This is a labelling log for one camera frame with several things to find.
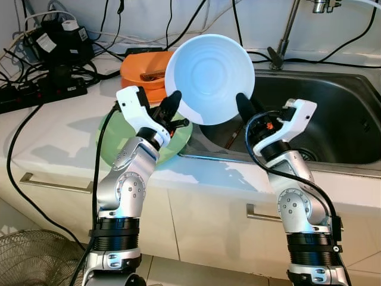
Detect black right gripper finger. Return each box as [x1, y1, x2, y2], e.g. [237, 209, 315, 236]
[235, 92, 258, 127]

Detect patterned brown chopsticks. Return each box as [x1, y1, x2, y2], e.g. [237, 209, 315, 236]
[142, 70, 166, 82]

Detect white ceramic bowl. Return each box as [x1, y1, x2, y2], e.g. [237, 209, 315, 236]
[164, 34, 257, 126]

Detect brown wooden chopstick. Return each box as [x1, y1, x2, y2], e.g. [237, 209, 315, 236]
[225, 126, 240, 151]

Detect orange plastic bowl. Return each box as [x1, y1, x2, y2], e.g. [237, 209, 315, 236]
[120, 50, 176, 103]

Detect metal sink drain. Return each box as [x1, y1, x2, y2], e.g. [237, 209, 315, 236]
[295, 148, 319, 161]

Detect light green plate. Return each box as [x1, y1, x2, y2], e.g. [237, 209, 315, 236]
[95, 107, 194, 169]

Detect stainless steel sink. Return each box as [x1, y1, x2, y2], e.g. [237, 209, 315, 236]
[179, 63, 381, 170]

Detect chrome faucet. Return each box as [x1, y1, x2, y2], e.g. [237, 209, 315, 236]
[267, 0, 343, 71]

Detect white cabinet door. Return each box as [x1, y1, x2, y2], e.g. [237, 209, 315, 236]
[0, 149, 179, 260]
[167, 179, 381, 278]

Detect black power adapter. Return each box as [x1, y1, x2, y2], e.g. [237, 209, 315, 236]
[27, 19, 95, 67]

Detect black power strip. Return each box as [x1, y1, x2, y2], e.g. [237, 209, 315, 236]
[0, 76, 89, 115]

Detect grey fan grille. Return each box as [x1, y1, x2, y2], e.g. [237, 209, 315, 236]
[0, 229, 84, 286]

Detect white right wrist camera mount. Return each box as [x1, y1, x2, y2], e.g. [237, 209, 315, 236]
[253, 98, 318, 157]

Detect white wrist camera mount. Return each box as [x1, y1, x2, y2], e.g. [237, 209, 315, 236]
[115, 85, 174, 142]
[253, 98, 318, 157]

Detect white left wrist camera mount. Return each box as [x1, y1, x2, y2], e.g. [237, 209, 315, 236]
[115, 85, 174, 142]

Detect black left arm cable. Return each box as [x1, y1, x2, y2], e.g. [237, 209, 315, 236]
[68, 101, 120, 286]

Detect black power strip cable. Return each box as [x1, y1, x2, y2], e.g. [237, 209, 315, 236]
[5, 102, 87, 248]

